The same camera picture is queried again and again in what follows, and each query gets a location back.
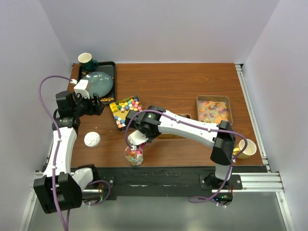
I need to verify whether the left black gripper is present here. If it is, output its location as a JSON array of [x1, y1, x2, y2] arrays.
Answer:
[[72, 91, 105, 117]]

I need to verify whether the gold tin of star candies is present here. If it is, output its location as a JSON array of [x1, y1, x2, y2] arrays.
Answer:
[[109, 95, 143, 132]]

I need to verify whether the clear glass jar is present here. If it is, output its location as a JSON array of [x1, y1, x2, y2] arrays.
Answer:
[[125, 147, 143, 167]]

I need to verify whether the gold tin of lollipops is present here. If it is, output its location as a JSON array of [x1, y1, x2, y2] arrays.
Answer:
[[158, 114, 192, 139]]

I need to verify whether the gold tin of gummy candies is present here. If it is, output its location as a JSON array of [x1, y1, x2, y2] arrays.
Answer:
[[196, 95, 233, 125]]

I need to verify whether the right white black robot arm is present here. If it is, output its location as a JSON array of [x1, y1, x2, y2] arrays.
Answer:
[[125, 106, 236, 189]]

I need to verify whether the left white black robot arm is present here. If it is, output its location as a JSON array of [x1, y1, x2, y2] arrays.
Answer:
[[33, 90, 105, 214]]

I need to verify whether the gold fork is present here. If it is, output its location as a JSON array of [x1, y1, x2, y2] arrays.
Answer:
[[100, 97, 114, 102]]

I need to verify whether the teal ceramic plate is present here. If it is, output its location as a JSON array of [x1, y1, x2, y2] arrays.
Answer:
[[82, 71, 114, 97]]

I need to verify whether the white jar lid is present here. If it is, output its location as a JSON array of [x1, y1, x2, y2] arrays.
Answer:
[[84, 131, 101, 148]]

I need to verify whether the dark green mug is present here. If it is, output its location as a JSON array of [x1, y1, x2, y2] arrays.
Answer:
[[77, 52, 98, 72]]

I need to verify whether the black serving tray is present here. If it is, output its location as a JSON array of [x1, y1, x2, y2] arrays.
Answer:
[[77, 61, 116, 104]]

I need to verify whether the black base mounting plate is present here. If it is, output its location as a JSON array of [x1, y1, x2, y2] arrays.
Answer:
[[72, 166, 268, 201]]

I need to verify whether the yellow mug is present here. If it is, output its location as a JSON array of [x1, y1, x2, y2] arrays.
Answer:
[[233, 139, 257, 159]]

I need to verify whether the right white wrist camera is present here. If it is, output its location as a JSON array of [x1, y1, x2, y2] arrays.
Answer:
[[128, 130, 148, 146]]

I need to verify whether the aluminium frame rail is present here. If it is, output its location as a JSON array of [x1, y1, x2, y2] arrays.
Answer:
[[28, 172, 286, 193]]

